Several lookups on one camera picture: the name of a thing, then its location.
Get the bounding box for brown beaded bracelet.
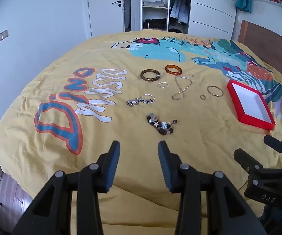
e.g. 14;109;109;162
146;113;181;136

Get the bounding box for thin gold metal bangle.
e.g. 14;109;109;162
206;85;224;98

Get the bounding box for silver wrist watch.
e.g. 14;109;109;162
126;98;145;107

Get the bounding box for silver chain necklace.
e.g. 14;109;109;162
171;75;193;101

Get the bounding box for twisted silver bangle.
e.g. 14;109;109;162
140;93;155;105

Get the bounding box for red shallow jewelry box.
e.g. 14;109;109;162
227;80;275;131

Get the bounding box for white bedroom door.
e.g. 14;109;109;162
88;0;124;38

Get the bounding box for yellow dinosaur print bedspread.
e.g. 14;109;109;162
0;30;282;234

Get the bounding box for wooden headboard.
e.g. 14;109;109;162
238;20;282;74

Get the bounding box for dark brown resin bangle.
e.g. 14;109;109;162
140;69;160;82

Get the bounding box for amber orange resin bangle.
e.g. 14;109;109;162
164;64;182;76

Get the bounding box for white open wardrobe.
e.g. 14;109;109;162
127;0;236;39

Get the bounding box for hanging grey jacket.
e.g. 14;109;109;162
170;0;191;24

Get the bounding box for wall light switch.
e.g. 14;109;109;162
0;30;9;42

